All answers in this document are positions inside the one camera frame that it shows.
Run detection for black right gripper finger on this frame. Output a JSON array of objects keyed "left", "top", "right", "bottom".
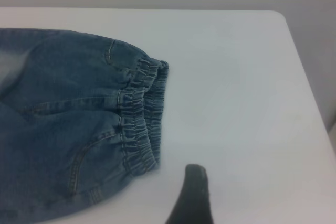
[{"left": 162, "top": 164, "right": 212, "bottom": 224}]

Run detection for blue denim shorts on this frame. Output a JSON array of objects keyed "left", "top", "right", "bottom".
[{"left": 0, "top": 27, "right": 170, "bottom": 224}]

